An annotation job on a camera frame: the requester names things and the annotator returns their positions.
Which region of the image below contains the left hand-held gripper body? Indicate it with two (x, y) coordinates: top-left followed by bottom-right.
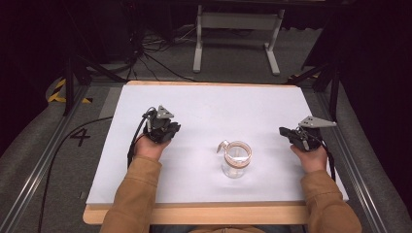
(142, 105), (176, 144)

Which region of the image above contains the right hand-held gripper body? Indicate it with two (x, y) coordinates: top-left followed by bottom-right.
(291, 116), (337, 152)

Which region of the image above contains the clear glass jar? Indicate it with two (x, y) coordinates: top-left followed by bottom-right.
(216, 140), (253, 180)

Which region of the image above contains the person's left hand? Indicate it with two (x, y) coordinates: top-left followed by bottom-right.
(133, 132), (172, 162)

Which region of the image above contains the person's right hand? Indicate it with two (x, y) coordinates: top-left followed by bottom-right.
(290, 144), (329, 174)

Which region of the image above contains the white paper sheet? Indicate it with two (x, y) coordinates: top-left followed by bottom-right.
(86, 84), (350, 206)

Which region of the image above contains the black tripod stand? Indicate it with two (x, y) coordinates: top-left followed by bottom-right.
(62, 3), (127, 117)
(285, 13), (344, 122)

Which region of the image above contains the wooden table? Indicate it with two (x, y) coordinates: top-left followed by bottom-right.
(83, 80), (350, 226)

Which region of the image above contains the yellow black hazard tape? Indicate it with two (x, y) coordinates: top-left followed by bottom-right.
(48, 78), (93, 105)

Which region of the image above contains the grey metal stand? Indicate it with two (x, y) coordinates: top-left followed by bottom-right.
(192, 4), (286, 77)

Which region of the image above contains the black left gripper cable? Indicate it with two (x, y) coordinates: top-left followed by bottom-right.
(126, 107), (157, 169)

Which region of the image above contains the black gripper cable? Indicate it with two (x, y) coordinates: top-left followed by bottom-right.
(126, 107), (157, 169)
(319, 138), (337, 183)

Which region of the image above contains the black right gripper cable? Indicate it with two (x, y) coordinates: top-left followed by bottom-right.
(319, 138), (337, 183)

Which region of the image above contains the aluminium rail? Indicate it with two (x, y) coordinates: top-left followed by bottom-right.
(315, 91), (390, 233)
(0, 84), (89, 233)

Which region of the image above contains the bundle of black cables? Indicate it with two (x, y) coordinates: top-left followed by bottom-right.
(124, 1), (200, 83)

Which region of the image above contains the black floor cable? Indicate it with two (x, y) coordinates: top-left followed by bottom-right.
(37, 116), (115, 233)

